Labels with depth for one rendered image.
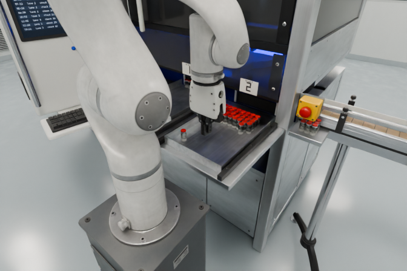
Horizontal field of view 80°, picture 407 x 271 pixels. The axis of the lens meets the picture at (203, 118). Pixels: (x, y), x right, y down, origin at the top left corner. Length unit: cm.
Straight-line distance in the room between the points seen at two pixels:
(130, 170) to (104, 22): 29
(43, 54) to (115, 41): 100
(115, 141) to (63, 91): 94
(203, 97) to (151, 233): 37
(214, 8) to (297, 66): 51
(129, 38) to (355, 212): 192
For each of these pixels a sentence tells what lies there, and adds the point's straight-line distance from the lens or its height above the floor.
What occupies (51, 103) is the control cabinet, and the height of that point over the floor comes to 86.
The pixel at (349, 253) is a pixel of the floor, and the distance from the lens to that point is 186.
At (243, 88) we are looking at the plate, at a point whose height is 101.
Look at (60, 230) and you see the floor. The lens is 196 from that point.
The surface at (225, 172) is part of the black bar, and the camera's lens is 77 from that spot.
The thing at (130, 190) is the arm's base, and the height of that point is 102.
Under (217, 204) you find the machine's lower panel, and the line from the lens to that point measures 162.
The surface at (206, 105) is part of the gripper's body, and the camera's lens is 65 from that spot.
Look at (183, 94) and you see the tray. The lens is 128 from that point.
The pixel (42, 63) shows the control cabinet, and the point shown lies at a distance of 140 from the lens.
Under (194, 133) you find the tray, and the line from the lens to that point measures 96.
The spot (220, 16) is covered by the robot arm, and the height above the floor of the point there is 136.
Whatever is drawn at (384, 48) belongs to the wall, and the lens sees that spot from 557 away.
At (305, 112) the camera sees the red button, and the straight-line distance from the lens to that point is 94.
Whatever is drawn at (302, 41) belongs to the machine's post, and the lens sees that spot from 91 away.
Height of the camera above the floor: 143
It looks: 31 degrees down
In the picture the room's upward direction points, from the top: straight up
